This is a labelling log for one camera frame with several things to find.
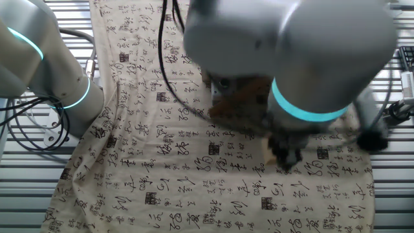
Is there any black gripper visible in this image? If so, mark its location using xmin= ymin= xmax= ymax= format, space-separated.
xmin=267 ymin=128 xmax=308 ymax=172

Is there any calligraphy print cloth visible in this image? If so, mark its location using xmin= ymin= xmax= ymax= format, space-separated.
xmin=40 ymin=0 xmax=376 ymax=233

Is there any black keyboard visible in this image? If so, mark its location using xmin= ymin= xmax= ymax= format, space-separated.
xmin=398 ymin=45 xmax=414 ymax=71

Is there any wooden picture frame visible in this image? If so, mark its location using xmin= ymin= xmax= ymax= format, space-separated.
xmin=206 ymin=76 xmax=274 ymax=137

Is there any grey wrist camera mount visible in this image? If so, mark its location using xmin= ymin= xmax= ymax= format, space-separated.
xmin=352 ymin=87 xmax=391 ymax=153

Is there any black looped cable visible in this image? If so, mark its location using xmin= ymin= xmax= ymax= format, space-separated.
xmin=387 ymin=100 xmax=414 ymax=126

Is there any small grey camera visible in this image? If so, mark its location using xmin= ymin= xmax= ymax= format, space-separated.
xmin=399 ymin=98 xmax=414 ymax=114

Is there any silver ribbed camera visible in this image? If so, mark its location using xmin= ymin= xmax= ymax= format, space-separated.
xmin=400 ymin=70 xmax=414 ymax=101

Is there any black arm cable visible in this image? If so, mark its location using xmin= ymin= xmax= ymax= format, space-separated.
xmin=157 ymin=0 xmax=213 ymax=123
xmin=170 ymin=0 xmax=186 ymax=33

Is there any black base cable bundle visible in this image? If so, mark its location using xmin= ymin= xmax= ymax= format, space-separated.
xmin=0 ymin=95 xmax=71 ymax=152

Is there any metal base bracket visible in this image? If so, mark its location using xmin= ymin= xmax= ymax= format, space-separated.
xmin=41 ymin=106 xmax=71 ymax=148

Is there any grey base cable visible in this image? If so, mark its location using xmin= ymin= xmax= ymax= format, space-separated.
xmin=59 ymin=27 xmax=98 ymax=80

